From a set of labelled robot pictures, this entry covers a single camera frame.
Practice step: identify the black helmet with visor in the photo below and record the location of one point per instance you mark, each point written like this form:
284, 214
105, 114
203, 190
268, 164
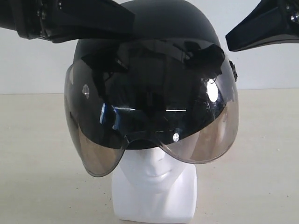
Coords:
170, 86

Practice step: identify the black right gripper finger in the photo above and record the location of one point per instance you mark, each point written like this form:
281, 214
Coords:
267, 19
245, 40

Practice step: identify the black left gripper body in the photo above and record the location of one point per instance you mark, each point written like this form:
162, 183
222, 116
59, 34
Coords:
31, 19

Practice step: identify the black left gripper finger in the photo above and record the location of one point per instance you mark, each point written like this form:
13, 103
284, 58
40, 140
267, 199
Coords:
93, 13
88, 35

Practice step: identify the white mannequin head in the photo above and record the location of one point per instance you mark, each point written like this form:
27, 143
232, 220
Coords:
149, 186

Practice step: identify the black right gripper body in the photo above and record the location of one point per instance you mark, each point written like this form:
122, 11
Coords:
289, 20

